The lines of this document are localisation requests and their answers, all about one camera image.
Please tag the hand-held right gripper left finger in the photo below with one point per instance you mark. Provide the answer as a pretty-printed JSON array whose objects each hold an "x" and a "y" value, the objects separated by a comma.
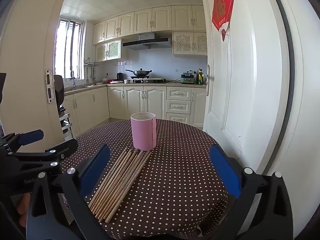
[{"x": 95, "y": 172}]

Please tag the green cooking appliance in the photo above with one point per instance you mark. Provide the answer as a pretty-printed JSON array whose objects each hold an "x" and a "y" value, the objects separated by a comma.
[{"x": 188, "y": 78}]

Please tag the cream cabinets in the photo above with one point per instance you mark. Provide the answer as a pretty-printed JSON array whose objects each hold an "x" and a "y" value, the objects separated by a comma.
[
  {"x": 140, "y": 102},
  {"x": 150, "y": 20}
]

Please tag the cream upper cabinets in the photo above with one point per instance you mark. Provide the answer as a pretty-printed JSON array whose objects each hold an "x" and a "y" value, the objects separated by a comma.
[{"x": 150, "y": 20}]

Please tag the steel sink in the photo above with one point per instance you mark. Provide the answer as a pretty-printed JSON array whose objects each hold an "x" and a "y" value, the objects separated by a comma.
[{"x": 88, "y": 86}]

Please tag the person's left hand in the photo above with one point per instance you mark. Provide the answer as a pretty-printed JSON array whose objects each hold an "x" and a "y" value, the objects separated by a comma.
[{"x": 23, "y": 206}]

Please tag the cream lattice door cabinet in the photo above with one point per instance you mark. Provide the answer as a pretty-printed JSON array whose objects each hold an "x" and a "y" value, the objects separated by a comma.
[
  {"x": 108, "y": 50},
  {"x": 190, "y": 43}
]

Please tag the wall utensil rack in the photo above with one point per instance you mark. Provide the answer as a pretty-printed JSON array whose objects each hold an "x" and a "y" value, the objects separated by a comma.
[{"x": 91, "y": 66}]

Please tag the pink cup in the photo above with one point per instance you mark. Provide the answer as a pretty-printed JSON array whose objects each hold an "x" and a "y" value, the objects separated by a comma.
[{"x": 143, "y": 132}]

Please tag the bunch of wooden chopsticks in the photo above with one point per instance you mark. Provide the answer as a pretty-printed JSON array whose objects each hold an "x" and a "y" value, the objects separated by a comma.
[{"x": 120, "y": 180}]

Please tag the dark kettle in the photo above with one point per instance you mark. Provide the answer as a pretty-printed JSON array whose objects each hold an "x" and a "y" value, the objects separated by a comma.
[{"x": 120, "y": 76}]

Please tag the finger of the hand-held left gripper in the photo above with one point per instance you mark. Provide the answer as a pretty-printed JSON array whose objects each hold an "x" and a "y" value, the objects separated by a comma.
[
  {"x": 30, "y": 136},
  {"x": 63, "y": 149}
]

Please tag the red diamond door poster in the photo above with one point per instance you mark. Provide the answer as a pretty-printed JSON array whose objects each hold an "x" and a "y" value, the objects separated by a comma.
[{"x": 222, "y": 7}]

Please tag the red dish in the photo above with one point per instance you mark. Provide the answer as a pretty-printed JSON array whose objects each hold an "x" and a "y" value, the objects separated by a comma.
[{"x": 110, "y": 81}]

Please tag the black chair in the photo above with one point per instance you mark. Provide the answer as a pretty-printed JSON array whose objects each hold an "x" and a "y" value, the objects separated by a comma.
[{"x": 58, "y": 92}]

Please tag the metal door strike plate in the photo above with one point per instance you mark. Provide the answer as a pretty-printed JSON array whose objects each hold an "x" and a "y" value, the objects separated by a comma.
[{"x": 49, "y": 86}]

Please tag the barred window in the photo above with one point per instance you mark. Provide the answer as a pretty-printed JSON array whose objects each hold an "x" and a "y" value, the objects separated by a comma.
[{"x": 68, "y": 50}]

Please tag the green bottle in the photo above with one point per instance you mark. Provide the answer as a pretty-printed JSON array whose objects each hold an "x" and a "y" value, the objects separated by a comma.
[{"x": 200, "y": 78}]

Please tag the range hood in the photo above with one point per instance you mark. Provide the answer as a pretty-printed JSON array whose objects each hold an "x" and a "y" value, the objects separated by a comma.
[{"x": 147, "y": 41}]

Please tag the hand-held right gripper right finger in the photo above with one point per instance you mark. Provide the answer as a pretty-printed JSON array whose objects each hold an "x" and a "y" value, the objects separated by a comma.
[{"x": 225, "y": 172}]

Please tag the cream lower cabinets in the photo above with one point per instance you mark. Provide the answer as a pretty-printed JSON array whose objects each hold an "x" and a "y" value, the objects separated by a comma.
[{"x": 140, "y": 102}]

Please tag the dark red bottle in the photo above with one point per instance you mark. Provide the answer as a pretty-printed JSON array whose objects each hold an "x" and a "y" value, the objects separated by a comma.
[{"x": 197, "y": 77}]

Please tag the white door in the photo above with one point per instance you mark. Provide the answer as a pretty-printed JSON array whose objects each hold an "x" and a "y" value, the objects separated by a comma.
[{"x": 240, "y": 80}]

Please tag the metal faucet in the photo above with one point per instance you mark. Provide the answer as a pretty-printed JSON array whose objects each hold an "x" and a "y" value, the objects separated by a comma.
[{"x": 73, "y": 80}]

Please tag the gas stove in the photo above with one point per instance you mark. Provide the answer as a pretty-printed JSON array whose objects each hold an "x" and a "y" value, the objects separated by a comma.
[{"x": 147, "y": 81}]

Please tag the black wok with lid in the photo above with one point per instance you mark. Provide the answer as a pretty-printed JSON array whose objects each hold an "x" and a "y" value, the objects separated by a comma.
[{"x": 141, "y": 73}]

